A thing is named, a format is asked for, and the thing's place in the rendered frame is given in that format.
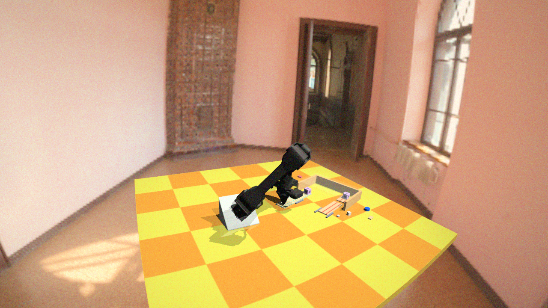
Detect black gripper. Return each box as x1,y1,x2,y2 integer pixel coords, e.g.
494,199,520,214
274,177,303,204

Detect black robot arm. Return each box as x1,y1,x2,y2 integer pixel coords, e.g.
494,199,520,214
232,142,312,219

